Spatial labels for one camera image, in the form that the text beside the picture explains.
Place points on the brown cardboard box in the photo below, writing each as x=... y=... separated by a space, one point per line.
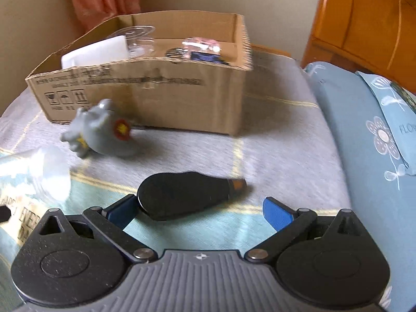
x=162 y=104

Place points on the grey elephant toy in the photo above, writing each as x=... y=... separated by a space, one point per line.
x=100 y=130

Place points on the checked teal grey tablecloth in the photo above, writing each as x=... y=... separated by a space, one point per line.
x=276 y=136

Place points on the dark blue fidget toy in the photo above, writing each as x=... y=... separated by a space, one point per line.
x=204 y=57

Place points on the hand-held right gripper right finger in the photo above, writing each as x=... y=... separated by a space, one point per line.
x=276 y=216

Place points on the wooden headboard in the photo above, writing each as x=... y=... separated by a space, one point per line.
x=357 y=16

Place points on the blue floral pillow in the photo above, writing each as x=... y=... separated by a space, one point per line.
x=357 y=169
x=390 y=104

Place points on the black teardrop-shaped object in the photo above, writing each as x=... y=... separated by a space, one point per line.
x=182 y=195

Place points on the clear plastic jar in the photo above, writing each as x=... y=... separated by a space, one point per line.
x=138 y=37

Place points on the clear plastic tube container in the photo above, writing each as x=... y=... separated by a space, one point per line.
x=48 y=172

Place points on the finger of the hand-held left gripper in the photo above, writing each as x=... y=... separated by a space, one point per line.
x=4 y=214

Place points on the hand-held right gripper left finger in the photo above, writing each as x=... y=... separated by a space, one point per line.
x=120 y=213

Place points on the white pill bottle green label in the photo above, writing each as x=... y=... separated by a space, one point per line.
x=94 y=53

